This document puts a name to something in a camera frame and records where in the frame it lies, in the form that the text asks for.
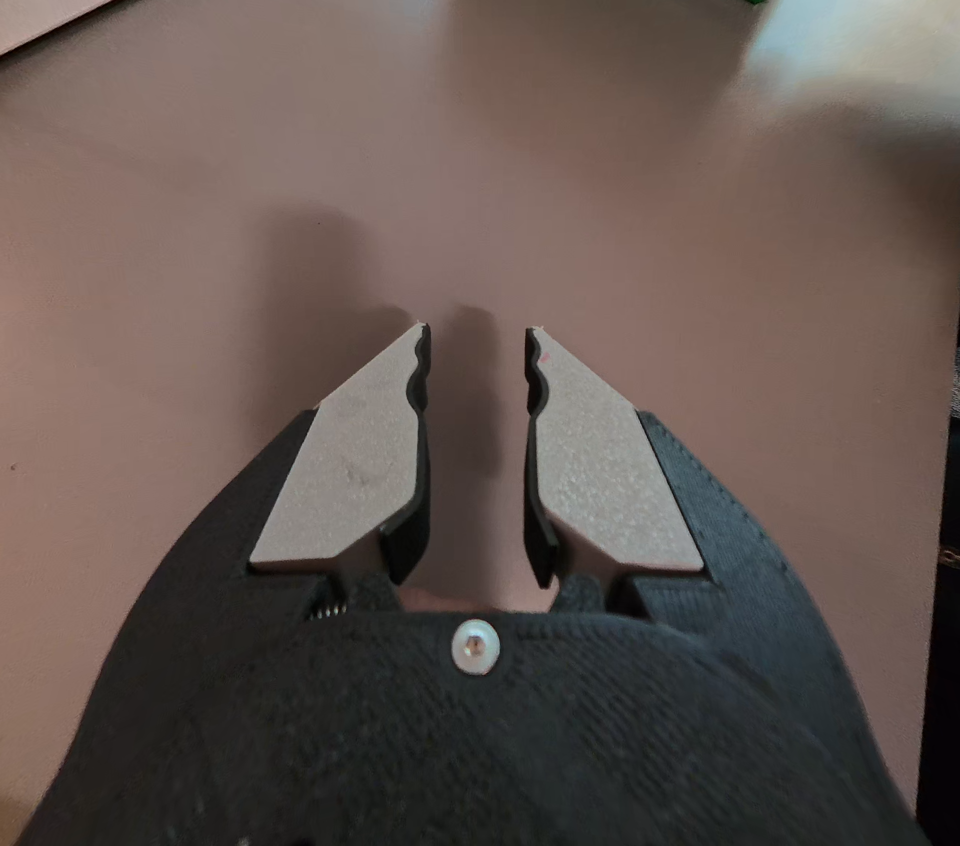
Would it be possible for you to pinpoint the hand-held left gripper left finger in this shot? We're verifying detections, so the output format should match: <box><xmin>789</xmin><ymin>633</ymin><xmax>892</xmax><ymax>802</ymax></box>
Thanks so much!
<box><xmin>248</xmin><ymin>323</ymin><xmax>434</xmax><ymax>586</ymax></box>

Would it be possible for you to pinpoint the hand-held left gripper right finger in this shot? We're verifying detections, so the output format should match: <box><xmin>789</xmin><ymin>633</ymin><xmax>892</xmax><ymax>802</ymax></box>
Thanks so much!
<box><xmin>523</xmin><ymin>326</ymin><xmax>706</xmax><ymax>590</ymax></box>

